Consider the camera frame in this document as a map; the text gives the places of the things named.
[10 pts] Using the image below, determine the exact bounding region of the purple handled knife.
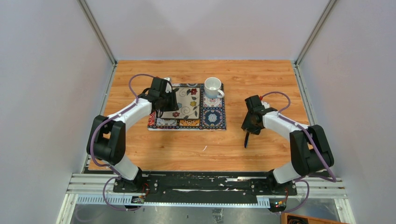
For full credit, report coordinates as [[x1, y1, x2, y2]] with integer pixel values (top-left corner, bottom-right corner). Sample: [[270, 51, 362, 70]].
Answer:
[[244, 132, 250, 148]]

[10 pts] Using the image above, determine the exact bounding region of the square floral plate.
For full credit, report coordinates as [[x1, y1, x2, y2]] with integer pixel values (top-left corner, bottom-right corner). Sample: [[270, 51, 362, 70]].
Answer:
[[160, 87, 201, 119]]

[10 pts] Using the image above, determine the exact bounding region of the colourful patterned placemat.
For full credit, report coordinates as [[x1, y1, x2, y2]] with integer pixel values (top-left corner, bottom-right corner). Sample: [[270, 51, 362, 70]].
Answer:
[[147, 84, 226, 131]]

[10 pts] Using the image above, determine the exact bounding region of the white mug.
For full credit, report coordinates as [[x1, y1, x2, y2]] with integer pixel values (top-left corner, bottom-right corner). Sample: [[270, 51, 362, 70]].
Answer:
[[204, 77, 225, 98]]

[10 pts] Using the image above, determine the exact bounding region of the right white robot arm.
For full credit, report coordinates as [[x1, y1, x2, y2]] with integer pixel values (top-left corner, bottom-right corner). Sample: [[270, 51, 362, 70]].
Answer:
[[241, 95, 336, 195]]

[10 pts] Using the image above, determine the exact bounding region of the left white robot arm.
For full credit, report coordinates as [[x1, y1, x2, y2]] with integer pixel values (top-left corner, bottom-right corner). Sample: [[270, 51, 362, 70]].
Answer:
[[86, 77, 178, 193]]

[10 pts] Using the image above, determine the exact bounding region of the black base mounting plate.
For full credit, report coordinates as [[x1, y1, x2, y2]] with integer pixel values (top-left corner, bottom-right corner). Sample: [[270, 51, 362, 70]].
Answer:
[[113, 171, 297, 204]]

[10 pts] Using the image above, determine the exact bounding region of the orange wooden box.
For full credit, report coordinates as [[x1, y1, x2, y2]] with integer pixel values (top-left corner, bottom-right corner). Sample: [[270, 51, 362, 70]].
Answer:
[[281, 213, 343, 224]]

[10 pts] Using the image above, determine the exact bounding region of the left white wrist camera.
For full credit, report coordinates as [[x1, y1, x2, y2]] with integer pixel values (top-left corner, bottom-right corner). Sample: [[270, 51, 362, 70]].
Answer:
[[164, 77, 172, 93]]

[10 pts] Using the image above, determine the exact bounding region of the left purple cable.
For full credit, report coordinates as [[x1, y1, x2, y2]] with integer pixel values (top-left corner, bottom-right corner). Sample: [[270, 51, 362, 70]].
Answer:
[[89, 73, 156, 212]]

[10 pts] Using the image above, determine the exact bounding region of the aluminium frame rail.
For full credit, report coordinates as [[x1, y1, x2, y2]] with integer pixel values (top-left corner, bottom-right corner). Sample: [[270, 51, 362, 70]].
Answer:
[[67, 172, 347, 210]]

